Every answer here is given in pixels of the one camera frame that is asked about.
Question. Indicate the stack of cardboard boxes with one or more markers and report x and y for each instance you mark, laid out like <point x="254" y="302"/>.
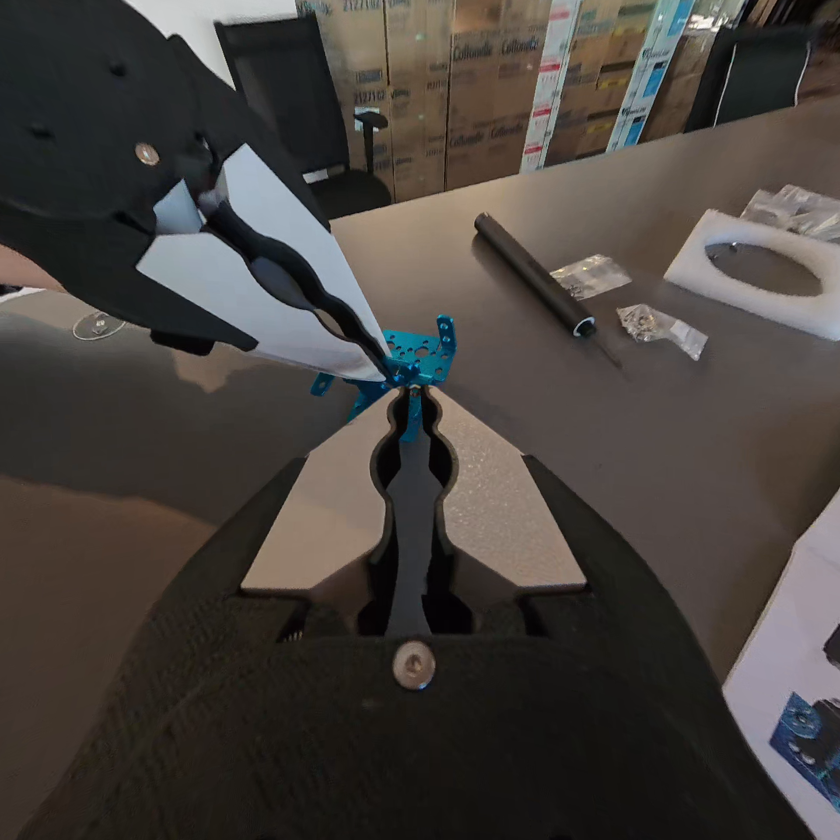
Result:
<point x="485" y="98"/>

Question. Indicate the person's left forearm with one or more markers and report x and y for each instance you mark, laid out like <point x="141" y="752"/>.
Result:
<point x="26" y="269"/>

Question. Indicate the open instruction booklet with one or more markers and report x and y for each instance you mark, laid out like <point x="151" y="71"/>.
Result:
<point x="787" y="623"/>

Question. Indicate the black electric screwdriver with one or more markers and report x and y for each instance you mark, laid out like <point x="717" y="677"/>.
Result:
<point x="531" y="275"/>

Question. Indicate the grey desk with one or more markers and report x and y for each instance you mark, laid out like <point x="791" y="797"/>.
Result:
<point x="656" y="426"/>

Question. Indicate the clear bag of screws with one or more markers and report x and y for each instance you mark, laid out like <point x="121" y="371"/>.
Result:
<point x="590" y="275"/>
<point x="663" y="328"/>

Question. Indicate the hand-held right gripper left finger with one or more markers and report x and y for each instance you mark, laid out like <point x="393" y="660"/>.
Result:
<point x="315" y="525"/>

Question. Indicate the blue metal bracket assembly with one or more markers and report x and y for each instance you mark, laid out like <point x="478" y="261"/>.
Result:
<point x="410" y="344"/>

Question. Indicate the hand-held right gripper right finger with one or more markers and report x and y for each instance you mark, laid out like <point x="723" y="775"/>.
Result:
<point x="518" y="525"/>

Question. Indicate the black mesh office chair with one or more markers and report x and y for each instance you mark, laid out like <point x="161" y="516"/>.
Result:
<point x="748" y="79"/>

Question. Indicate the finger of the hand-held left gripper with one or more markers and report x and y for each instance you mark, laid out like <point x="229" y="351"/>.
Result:
<point x="295" y="223"/>
<point x="216" y="289"/>

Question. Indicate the cluster of small clear bags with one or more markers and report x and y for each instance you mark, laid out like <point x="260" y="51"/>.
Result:
<point x="794" y="210"/>

